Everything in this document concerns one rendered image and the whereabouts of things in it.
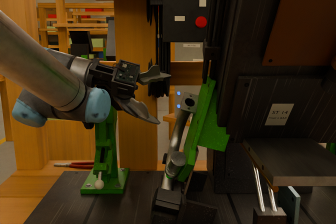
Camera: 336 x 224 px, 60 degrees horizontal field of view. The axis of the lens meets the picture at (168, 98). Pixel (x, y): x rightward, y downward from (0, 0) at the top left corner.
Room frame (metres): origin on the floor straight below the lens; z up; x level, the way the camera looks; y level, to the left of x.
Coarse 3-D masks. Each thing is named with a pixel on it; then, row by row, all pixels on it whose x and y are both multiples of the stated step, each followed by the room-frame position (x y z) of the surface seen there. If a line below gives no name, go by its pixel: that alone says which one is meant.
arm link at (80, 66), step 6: (78, 60) 0.71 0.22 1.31; (84, 60) 0.71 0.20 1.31; (90, 60) 0.72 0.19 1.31; (72, 66) 0.69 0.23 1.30; (78, 66) 0.69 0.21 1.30; (84, 66) 0.70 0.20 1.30; (72, 72) 0.69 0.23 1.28; (78, 72) 0.69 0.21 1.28; (84, 72) 0.69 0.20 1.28; (84, 78) 0.69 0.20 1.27
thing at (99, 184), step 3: (99, 171) 0.80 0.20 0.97; (99, 174) 0.79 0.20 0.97; (99, 177) 0.79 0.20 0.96; (96, 180) 0.78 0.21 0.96; (99, 180) 0.78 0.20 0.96; (96, 183) 0.77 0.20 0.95; (99, 183) 0.77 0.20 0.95; (102, 183) 0.77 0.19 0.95; (96, 186) 0.77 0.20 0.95; (99, 186) 0.77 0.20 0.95; (102, 186) 0.77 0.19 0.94
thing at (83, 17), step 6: (66, 12) 9.84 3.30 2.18; (48, 18) 9.79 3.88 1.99; (54, 18) 9.79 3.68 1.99; (66, 18) 9.80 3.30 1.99; (72, 18) 9.85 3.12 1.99; (84, 18) 9.87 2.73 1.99; (90, 18) 9.87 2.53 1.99; (96, 18) 9.88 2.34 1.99; (102, 18) 9.88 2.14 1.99; (48, 42) 10.17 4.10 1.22; (90, 54) 10.29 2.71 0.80; (102, 54) 9.93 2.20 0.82
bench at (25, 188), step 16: (64, 160) 1.10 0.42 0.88; (80, 160) 1.10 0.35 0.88; (160, 160) 1.10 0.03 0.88; (16, 176) 0.96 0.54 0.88; (32, 176) 0.96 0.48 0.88; (48, 176) 0.96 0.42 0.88; (0, 192) 0.85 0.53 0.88; (16, 192) 0.85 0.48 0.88; (32, 192) 0.85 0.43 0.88; (0, 208) 0.76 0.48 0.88; (16, 208) 0.76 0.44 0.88; (32, 208) 0.76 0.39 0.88
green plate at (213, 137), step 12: (204, 84) 0.70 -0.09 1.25; (204, 96) 0.66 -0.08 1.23; (204, 108) 0.64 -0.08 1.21; (192, 120) 0.72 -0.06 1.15; (204, 120) 0.65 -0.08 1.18; (216, 120) 0.65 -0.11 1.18; (192, 132) 0.67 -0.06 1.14; (204, 132) 0.65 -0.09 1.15; (216, 132) 0.65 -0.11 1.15; (192, 144) 0.64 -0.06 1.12; (204, 144) 0.65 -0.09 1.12; (216, 144) 0.65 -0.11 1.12
